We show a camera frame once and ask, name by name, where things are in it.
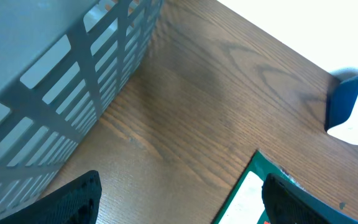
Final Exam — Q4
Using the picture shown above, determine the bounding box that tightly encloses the grey plastic mesh basket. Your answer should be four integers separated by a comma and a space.
0, 0, 163, 220

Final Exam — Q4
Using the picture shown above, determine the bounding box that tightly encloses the green white pouch packet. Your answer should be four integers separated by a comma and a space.
211, 149, 304, 224

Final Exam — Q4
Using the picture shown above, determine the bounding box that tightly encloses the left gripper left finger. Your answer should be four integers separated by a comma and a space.
0, 170, 102, 224

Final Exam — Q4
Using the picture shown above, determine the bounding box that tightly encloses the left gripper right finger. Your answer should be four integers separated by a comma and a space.
261, 173, 358, 224

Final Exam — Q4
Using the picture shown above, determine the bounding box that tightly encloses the white barcode scanner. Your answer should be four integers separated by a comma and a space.
326, 76, 358, 146

